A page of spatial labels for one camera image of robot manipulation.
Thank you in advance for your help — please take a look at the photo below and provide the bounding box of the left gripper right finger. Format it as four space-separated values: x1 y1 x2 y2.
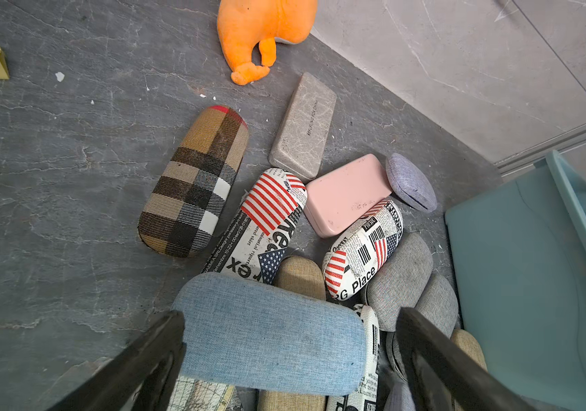
396 308 533 410

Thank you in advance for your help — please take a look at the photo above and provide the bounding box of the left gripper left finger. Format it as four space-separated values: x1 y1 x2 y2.
51 311 186 410

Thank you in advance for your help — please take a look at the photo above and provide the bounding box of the teal plastic storage box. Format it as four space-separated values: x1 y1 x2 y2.
445 152 586 410

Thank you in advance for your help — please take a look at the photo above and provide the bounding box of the blue fabric case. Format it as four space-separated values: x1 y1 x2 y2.
171 272 366 397

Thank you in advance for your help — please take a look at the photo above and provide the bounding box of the plaid brown glasses case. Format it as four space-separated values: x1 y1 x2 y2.
137 105 249 258

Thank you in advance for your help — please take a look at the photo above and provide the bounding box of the grey marble glasses case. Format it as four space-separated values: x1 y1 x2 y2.
268 72 337 183

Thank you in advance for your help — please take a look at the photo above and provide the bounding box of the grey fabric glasses case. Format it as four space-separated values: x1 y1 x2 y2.
361 232 434 332

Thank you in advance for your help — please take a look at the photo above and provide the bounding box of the pink hard glasses case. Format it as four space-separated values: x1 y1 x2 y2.
304 154 392 238

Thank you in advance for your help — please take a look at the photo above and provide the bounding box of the tan fabric case right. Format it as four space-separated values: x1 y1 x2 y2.
451 328 488 371

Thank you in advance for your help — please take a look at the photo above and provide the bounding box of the tan fabric case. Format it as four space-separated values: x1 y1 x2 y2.
257 256 327 411
451 328 488 371

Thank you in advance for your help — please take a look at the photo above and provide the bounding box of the newspaper print case bottom-left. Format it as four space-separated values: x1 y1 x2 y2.
167 375 243 411

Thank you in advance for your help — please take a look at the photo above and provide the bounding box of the newspaper print case lower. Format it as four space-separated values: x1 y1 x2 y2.
326 304 380 411

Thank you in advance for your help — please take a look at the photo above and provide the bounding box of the newspaper case under pink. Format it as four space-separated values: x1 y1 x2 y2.
321 198 404 301

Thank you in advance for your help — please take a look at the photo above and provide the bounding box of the flag newspaper print case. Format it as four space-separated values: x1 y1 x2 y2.
202 168 308 284

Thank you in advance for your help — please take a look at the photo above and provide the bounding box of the tan fabric case centre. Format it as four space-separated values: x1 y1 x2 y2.
257 256 327 411

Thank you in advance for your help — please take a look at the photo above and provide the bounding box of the purple fabric case top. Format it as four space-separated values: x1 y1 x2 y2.
386 153 438 213

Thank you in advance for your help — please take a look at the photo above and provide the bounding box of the orange plush whale toy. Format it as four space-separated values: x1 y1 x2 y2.
217 0 318 86

